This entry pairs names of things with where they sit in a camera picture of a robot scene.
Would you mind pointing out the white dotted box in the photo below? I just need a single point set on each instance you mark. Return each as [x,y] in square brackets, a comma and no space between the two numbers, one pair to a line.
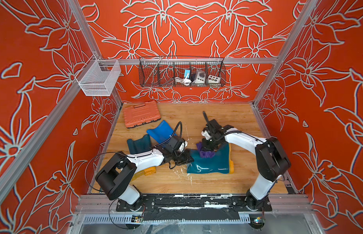
[214,80]

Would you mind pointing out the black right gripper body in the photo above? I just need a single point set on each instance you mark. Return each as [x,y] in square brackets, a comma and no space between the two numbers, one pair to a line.
[210,144]

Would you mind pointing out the white wire mesh basket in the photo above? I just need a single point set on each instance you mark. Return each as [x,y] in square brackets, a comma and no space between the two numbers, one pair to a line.
[95,80]

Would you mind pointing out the purple cloth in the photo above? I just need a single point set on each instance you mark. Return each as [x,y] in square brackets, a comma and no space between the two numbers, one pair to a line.
[204,153]

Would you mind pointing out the orange plastic tool case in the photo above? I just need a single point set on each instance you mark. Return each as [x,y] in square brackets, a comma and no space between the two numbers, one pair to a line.
[137,115]

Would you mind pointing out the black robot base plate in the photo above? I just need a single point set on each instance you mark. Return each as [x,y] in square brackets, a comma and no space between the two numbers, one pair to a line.
[160,202]

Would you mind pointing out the white grey round device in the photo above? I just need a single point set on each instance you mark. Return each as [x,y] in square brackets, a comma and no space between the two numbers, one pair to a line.
[200,77]

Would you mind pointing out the dark teal rubber boot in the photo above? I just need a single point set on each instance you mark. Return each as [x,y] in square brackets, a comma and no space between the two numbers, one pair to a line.
[140,146]

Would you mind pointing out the blue rubber boot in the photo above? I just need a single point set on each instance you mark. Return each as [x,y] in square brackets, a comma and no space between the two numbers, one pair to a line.
[160,133]

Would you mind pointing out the black wire wall basket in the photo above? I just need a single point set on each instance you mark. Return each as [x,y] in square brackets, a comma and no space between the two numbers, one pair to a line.
[168,71]

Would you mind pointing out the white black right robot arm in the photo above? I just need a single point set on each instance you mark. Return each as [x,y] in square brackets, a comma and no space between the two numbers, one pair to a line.
[272,160]

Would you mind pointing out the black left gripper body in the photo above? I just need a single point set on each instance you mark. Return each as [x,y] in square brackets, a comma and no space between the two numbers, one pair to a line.
[180,158]

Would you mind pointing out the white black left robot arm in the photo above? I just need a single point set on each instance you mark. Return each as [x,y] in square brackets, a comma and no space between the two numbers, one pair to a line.
[115,176]

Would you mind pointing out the blue white small box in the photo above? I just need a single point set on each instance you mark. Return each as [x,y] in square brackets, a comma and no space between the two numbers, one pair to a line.
[186,74]

